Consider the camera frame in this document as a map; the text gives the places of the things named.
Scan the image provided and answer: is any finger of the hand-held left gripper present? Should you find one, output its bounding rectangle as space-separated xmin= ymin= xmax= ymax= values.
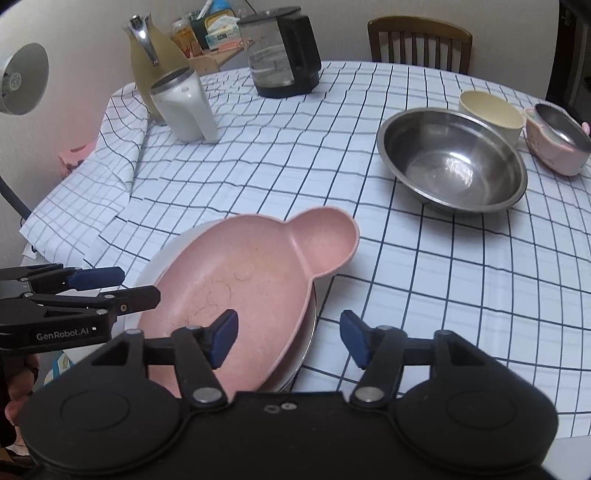
xmin=28 ymin=285 xmax=161 ymax=320
xmin=0 ymin=263 xmax=125 ymax=294

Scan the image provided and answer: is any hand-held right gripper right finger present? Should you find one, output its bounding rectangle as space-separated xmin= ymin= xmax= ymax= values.
xmin=340 ymin=310 xmax=495 ymax=409

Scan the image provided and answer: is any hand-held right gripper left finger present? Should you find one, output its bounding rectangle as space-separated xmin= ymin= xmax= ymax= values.
xmin=92 ymin=309 xmax=239 ymax=409

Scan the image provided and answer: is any large white plate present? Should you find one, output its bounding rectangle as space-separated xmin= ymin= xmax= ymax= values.
xmin=134 ymin=219 xmax=319 ymax=393

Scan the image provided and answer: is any pink bear-shaped plate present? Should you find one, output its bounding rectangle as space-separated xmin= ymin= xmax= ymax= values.
xmin=137 ymin=207 xmax=361 ymax=393

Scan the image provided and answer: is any stainless steel bowl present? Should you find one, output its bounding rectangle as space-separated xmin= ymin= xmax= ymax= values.
xmin=376 ymin=107 xmax=528 ymax=214

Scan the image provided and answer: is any cream bowl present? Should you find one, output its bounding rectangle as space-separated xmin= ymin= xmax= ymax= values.
xmin=458 ymin=90 xmax=526 ymax=146

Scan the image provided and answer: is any pink handled bowl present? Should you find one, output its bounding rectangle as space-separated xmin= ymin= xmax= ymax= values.
xmin=523 ymin=102 xmax=591 ymax=176

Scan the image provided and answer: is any person's left hand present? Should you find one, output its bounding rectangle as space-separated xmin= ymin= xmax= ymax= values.
xmin=6 ymin=353 xmax=40 ymax=425

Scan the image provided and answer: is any blue white container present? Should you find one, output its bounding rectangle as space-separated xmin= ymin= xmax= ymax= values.
xmin=44 ymin=351 xmax=75 ymax=384

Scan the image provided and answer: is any pink plastic stool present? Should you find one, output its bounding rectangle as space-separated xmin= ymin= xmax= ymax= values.
xmin=59 ymin=144 xmax=95 ymax=176

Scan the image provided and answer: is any white checked tablecloth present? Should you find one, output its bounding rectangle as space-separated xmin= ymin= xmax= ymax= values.
xmin=18 ymin=60 xmax=591 ymax=437

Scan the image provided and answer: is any white steel-lined cup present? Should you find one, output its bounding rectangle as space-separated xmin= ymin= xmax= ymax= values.
xmin=148 ymin=67 xmax=219 ymax=144

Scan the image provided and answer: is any round grey lamp head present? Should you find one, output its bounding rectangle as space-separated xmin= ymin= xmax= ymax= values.
xmin=0 ymin=43 xmax=49 ymax=115

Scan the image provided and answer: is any yellow thermos carafe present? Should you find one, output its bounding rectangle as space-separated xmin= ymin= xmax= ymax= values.
xmin=122 ymin=14 xmax=191 ymax=125

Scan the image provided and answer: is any wooden side cabinet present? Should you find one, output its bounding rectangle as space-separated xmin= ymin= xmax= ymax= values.
xmin=187 ymin=39 xmax=254 ymax=77

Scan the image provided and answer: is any orange snack jar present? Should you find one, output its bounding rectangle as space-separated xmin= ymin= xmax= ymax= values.
xmin=173 ymin=18 xmax=204 ymax=58

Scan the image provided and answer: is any tissue box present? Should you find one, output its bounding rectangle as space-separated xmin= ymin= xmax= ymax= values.
xmin=204 ymin=16 xmax=243 ymax=51

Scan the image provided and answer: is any glass electric kettle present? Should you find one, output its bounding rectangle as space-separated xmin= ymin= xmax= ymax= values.
xmin=238 ymin=6 xmax=322 ymax=99

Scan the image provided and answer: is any wooden dining chair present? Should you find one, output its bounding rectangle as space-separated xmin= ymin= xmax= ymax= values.
xmin=368 ymin=16 xmax=473 ymax=75

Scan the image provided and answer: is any black cable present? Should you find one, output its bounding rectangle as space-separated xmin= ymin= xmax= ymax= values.
xmin=0 ymin=178 xmax=31 ymax=220

